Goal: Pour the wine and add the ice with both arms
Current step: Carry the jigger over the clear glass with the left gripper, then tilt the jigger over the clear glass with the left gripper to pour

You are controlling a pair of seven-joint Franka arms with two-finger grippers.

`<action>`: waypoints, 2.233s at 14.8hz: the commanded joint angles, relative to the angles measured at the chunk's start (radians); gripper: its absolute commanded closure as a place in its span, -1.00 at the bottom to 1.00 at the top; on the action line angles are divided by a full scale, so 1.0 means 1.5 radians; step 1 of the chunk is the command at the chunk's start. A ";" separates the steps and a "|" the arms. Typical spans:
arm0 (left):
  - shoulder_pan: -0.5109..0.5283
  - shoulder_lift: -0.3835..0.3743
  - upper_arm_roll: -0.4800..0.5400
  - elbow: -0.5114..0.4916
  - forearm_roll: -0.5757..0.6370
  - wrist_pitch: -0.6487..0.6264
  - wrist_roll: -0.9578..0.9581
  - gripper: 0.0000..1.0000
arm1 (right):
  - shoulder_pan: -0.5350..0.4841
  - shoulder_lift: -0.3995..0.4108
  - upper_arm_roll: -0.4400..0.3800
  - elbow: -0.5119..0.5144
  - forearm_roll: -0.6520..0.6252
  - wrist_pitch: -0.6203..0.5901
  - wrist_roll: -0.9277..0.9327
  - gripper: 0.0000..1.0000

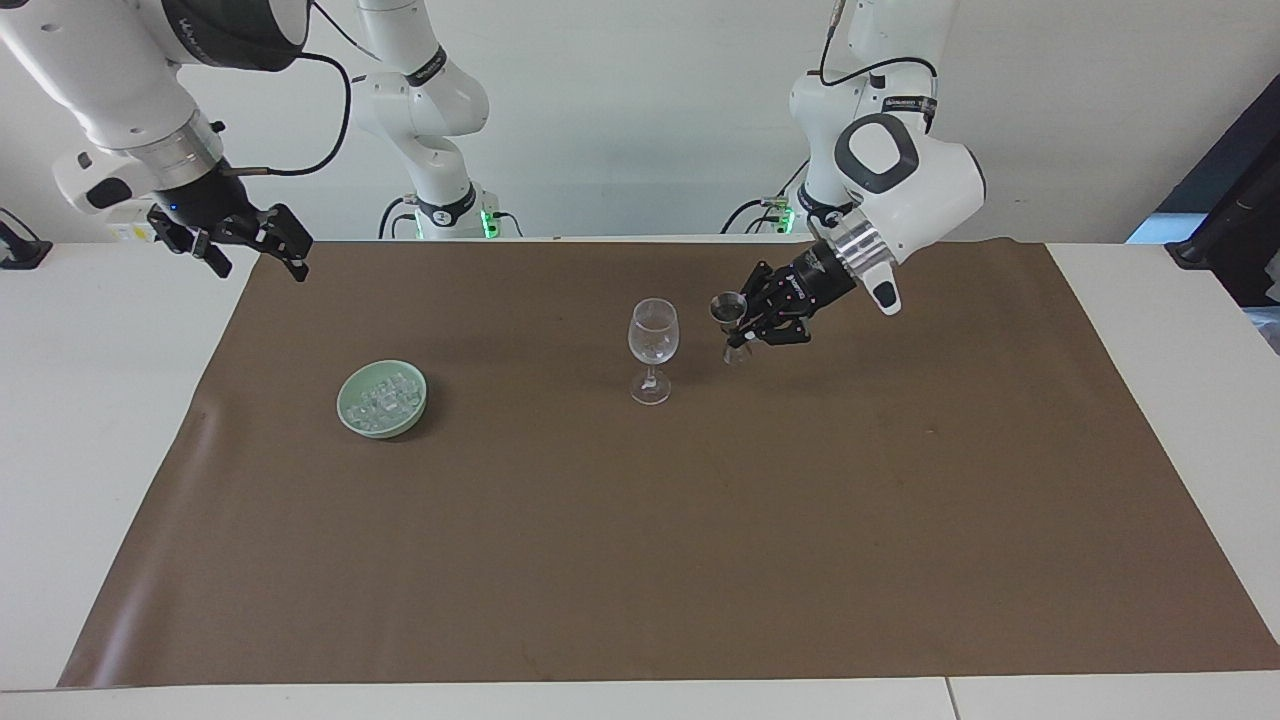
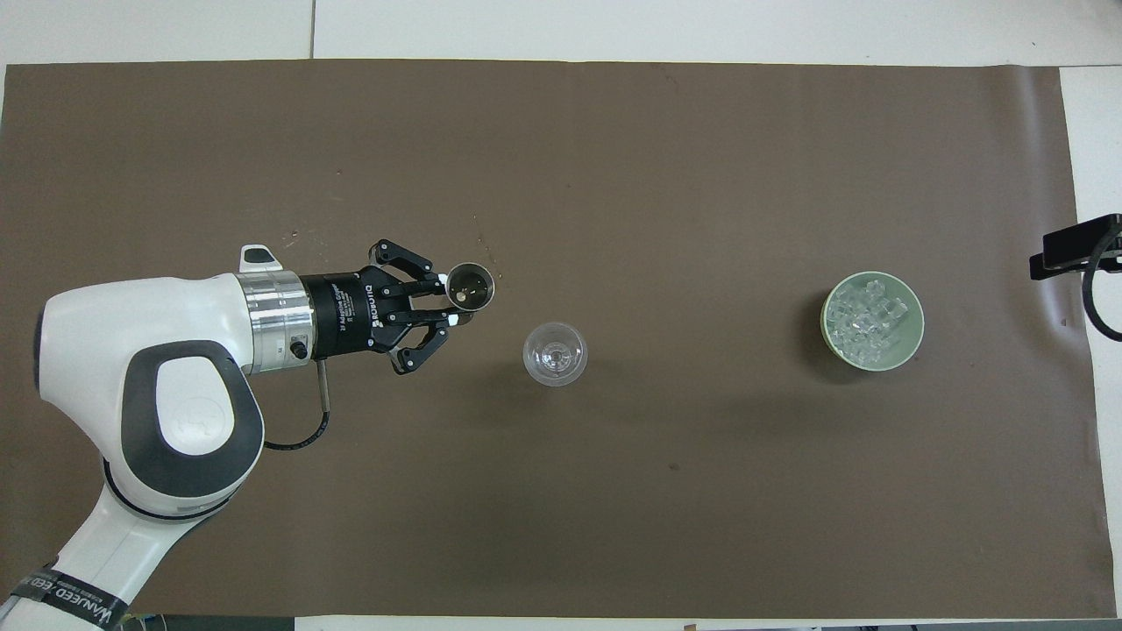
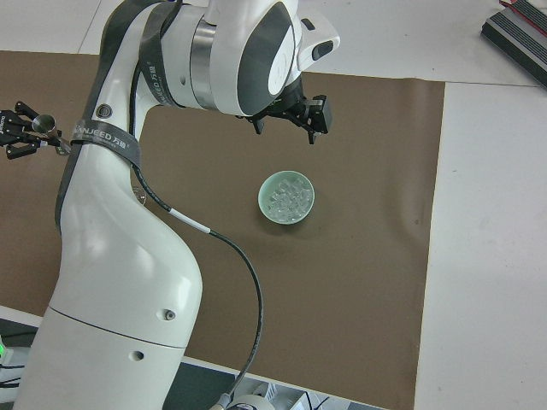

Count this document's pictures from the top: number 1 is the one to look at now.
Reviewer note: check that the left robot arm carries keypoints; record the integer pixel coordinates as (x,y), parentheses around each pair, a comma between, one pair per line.
(920,180)

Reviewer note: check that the clear wine glass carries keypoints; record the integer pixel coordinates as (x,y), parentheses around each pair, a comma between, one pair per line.
(653,340)

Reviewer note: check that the clear ice cube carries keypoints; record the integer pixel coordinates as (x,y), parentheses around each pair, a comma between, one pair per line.
(400,385)
(372,388)
(385,410)

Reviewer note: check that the black stand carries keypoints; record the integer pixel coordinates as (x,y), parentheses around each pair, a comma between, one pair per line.
(15,250)
(1235,220)

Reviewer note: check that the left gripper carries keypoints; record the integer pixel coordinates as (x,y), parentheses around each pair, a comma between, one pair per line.
(815,278)

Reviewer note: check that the silver metal jigger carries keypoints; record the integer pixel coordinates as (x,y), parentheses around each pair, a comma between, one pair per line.
(727,309)

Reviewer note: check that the green bowl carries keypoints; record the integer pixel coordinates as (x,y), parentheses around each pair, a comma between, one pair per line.
(350,415)

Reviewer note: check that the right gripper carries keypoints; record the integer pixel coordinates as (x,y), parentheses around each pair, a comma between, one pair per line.
(200,195)

